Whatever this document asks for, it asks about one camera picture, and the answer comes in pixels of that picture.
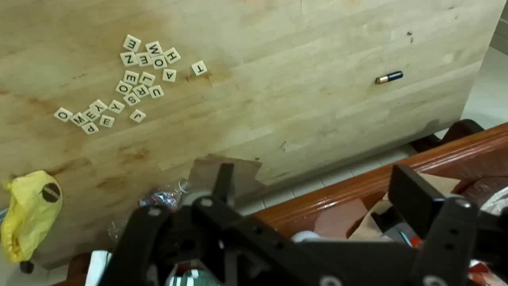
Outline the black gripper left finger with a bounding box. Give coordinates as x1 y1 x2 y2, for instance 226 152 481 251
100 162 330 286

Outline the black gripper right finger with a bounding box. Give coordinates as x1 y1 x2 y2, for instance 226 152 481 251
389 163 483 286

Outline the cream letter tile L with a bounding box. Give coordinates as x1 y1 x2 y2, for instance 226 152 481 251
138 69 157 88

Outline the cream letter tile A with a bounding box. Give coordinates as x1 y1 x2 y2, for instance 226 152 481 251
160 66 179 84

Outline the cream letter tile T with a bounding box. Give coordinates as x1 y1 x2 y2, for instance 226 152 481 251
189 58 210 77

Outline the cream letter tile J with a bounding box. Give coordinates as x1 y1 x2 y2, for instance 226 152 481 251
129 108 148 125

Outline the cream letter tile P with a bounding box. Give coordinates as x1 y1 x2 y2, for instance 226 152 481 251
81 120 100 136

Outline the cream letter tile Y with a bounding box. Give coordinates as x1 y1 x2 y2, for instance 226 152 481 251
89 98 110 114
106 98 127 115

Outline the cream letter tile S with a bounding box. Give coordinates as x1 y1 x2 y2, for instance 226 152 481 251
122 90 141 108

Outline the cream letter tile U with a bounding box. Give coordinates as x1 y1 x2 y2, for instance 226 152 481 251
148 84 167 101

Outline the cream letter tile M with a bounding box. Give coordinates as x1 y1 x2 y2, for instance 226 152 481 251
70 111 89 127

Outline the cream letter tile R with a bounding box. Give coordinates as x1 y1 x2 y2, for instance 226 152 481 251
132 82 151 100

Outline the cream letter tile O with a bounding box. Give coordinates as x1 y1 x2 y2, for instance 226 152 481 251
114 79 133 96
151 54 170 71
52 106 75 123

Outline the cream letter tile H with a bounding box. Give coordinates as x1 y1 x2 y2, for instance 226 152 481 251
162 46 183 65

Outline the cream letter tile Z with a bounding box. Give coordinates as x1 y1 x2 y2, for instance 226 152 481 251
119 49 140 68

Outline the cream letter tile W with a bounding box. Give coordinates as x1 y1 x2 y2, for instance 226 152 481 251
145 39 165 58

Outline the brown paper sheet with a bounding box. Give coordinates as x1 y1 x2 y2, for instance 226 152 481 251
346 171 462 244

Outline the red-brown wooden counter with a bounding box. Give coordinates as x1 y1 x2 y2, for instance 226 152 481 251
253 122 508 286

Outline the torn brown paper piece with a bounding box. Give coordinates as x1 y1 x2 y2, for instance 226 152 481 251
187 154 267 201

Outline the small dark marker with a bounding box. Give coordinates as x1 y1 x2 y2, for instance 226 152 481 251
373 69 405 85

